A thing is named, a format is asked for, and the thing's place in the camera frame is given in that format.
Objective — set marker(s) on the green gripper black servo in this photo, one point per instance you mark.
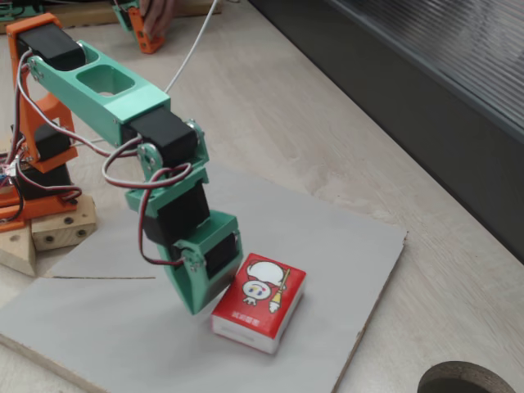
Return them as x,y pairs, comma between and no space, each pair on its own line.
199,282

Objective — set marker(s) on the red cartoon print box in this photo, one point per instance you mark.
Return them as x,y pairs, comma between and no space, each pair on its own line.
262,303

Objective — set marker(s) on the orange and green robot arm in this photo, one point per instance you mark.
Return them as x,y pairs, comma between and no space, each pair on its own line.
102,98

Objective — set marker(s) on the person's bare hand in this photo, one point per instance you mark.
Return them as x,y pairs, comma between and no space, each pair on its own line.
159,16

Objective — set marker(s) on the grey topped chipboard panel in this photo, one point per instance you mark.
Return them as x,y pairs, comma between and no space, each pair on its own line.
123,327

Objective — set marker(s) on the wooden base block with screws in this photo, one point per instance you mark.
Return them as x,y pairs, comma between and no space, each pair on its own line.
61,231

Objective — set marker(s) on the light wooden wedge block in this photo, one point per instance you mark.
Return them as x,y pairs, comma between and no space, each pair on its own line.
14,249

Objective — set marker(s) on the frosted desk partition panel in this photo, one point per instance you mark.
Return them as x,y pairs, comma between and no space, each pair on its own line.
409,61

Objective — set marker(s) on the orange circuit board mount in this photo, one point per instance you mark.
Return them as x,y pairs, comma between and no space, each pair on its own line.
8,226

